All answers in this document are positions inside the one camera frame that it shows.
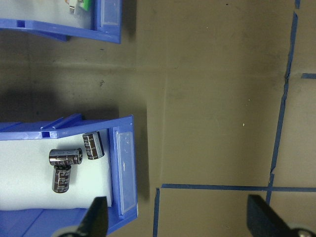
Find small colourful parts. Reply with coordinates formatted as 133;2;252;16
0;0;96;31

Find blue plastic capacitor bin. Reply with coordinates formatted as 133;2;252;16
0;113;139;237

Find blue plastic button bin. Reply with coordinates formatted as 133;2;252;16
0;0;123;44

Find white switch block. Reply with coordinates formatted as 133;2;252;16
66;0;92;15

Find black parts in bin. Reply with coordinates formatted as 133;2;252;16
0;127;115;212

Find dark brown cylindrical capacitor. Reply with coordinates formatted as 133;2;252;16
48;147;83;167
51;164;73;194
81;130;105;161

